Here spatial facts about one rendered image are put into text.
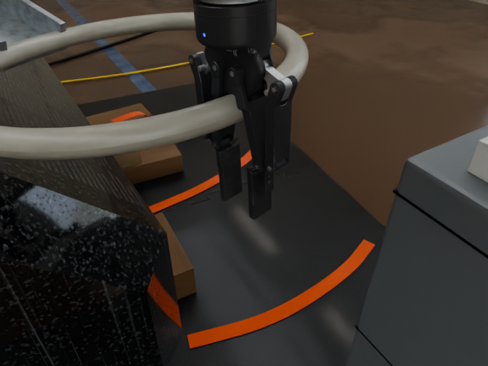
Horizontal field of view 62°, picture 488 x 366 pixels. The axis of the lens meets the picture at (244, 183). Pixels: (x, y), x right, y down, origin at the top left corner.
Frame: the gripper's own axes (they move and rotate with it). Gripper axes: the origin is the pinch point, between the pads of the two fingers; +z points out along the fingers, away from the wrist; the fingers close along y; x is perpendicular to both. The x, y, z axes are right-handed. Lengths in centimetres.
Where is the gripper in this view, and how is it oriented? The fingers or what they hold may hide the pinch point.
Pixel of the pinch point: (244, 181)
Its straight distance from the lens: 47.9
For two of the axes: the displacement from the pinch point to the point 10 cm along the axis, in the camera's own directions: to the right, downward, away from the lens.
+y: -6.8, -3.9, 6.2
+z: 0.5, 8.2, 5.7
